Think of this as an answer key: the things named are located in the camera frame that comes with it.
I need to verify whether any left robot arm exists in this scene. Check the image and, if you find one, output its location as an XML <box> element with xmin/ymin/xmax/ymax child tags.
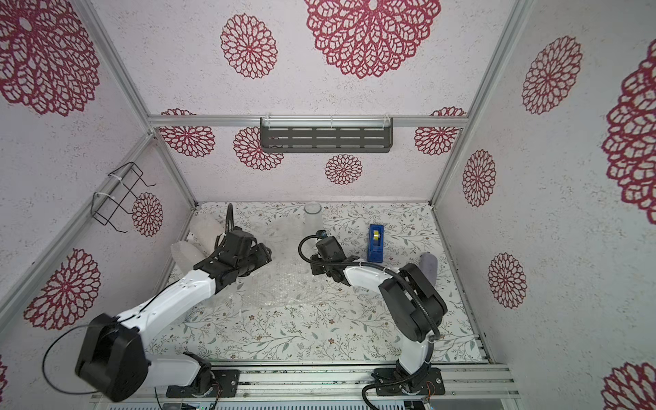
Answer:
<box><xmin>74</xmin><ymin>205</ymin><xmax>272</xmax><ymax>402</ymax></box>

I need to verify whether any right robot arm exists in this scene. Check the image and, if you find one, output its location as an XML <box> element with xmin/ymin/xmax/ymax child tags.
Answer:
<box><xmin>297</xmin><ymin>231</ymin><xmax>448</xmax><ymax>409</ymax></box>

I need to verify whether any blue tape dispenser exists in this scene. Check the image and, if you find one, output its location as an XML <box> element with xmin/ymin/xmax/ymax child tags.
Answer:
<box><xmin>367</xmin><ymin>224</ymin><xmax>384</xmax><ymax>264</ymax></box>

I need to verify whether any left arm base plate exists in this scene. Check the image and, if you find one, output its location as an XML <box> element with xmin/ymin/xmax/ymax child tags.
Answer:
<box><xmin>166</xmin><ymin>370</ymin><xmax>240</xmax><ymax>398</ymax></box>

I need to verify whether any grey slotted wall shelf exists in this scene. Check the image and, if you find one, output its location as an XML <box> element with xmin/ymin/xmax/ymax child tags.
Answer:
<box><xmin>260</xmin><ymin>116</ymin><xmax>394</xmax><ymax>154</ymax></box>

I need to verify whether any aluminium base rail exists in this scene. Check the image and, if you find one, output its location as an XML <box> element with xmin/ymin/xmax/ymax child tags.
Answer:
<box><xmin>91</xmin><ymin>362</ymin><xmax>521</xmax><ymax>408</ymax></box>

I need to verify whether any black wire wall rack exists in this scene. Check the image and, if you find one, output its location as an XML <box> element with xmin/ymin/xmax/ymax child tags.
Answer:
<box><xmin>90</xmin><ymin>162</ymin><xmax>155</xmax><ymax>234</ymax></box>

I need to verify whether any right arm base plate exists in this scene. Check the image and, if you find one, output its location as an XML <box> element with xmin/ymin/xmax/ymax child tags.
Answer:
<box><xmin>372</xmin><ymin>366</ymin><xmax>446</xmax><ymax>396</ymax></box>

